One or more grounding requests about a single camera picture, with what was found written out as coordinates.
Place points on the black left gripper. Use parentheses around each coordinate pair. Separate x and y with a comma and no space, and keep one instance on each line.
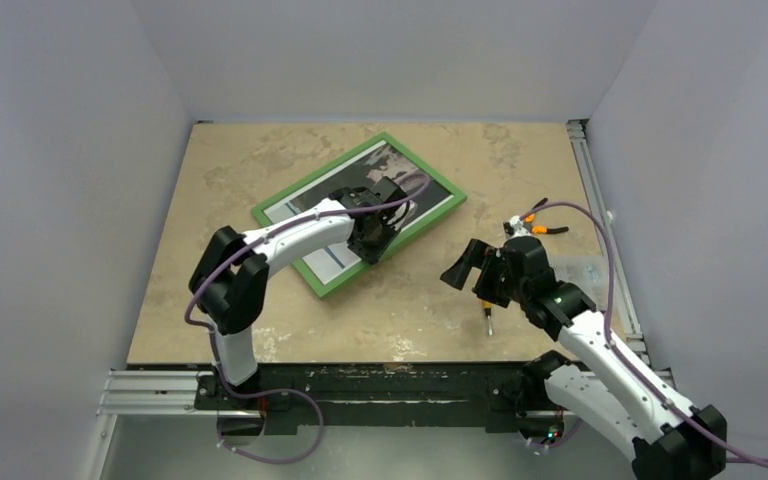
(373,255)

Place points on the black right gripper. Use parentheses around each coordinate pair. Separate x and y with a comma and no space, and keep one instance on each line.
(485,278)

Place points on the yellow handled screwdriver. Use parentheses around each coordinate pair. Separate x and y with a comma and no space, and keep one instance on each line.
(487,313)

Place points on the green wooden picture frame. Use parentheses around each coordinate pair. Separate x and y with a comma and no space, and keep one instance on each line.
(331,278)

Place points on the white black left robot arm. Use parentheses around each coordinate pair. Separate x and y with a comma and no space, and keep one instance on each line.
(230,280)

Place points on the black and white photo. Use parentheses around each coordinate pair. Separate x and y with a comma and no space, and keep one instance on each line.
(331,255)

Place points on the clear plastic box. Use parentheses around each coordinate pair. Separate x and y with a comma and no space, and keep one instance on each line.
(588,272)

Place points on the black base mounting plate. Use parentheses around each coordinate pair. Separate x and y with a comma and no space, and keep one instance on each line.
(538,416)

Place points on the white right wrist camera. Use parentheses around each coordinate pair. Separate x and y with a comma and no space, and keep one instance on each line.
(515,227)

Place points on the orange handled pliers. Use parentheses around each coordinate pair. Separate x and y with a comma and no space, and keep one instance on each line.
(537,229)

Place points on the aluminium right side rail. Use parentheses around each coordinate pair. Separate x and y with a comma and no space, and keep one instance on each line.
(624,306)

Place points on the aluminium rail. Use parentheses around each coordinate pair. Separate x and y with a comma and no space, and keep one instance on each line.
(624,306)
(152,394)

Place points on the aluminium front rail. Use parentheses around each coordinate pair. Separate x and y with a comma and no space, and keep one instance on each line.
(152,394)

